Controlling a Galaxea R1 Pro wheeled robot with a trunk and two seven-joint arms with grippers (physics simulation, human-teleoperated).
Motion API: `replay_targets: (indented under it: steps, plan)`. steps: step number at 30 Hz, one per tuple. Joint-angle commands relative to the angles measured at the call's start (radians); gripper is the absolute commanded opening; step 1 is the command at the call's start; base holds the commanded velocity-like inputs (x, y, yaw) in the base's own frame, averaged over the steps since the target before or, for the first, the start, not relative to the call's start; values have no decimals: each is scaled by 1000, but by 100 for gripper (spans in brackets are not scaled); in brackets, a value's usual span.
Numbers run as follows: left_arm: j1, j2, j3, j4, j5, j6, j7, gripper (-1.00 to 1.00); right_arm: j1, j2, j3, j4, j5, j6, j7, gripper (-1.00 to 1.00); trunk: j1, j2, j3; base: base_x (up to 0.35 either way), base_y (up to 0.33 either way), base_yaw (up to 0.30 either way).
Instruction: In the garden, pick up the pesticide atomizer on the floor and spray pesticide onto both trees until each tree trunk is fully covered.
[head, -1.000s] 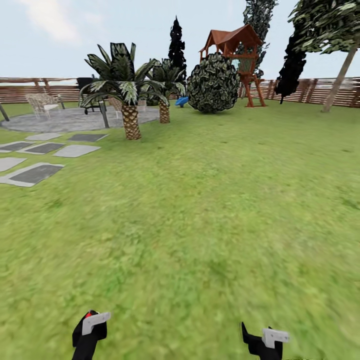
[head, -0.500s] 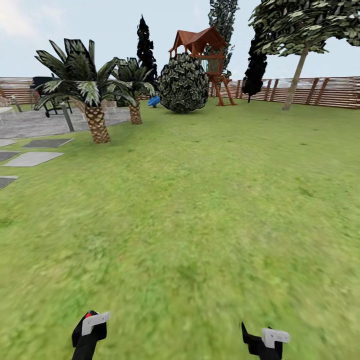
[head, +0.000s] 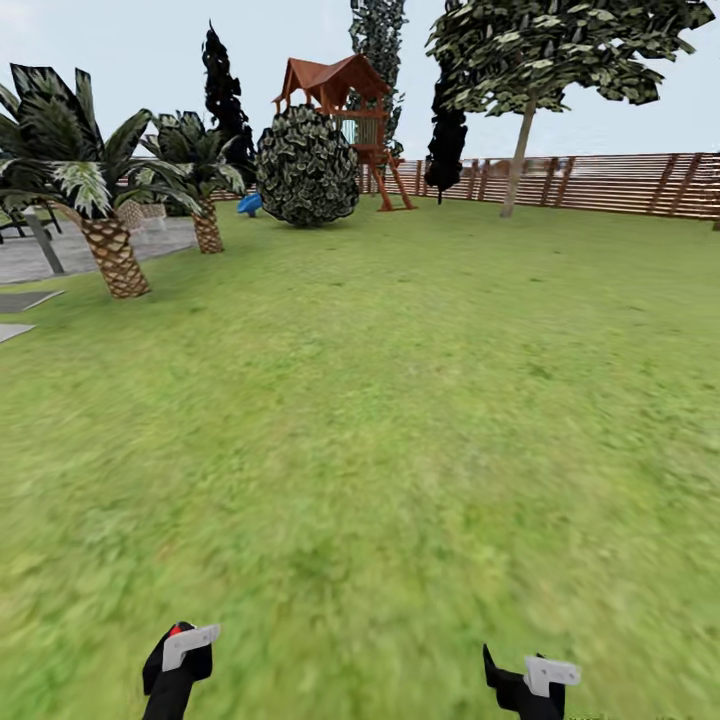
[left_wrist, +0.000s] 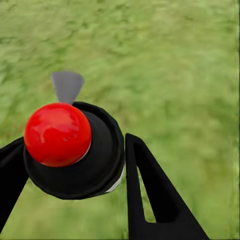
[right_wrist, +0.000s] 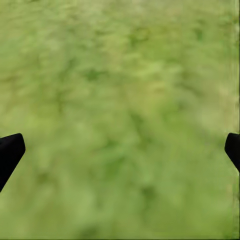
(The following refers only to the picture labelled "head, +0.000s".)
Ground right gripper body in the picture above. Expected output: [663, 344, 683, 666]
[496, 669, 565, 720]

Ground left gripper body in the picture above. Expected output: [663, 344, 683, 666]
[143, 644, 213, 702]

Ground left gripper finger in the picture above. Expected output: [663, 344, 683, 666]
[149, 634, 168, 658]

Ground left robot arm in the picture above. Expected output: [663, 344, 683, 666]
[142, 623, 221, 720]

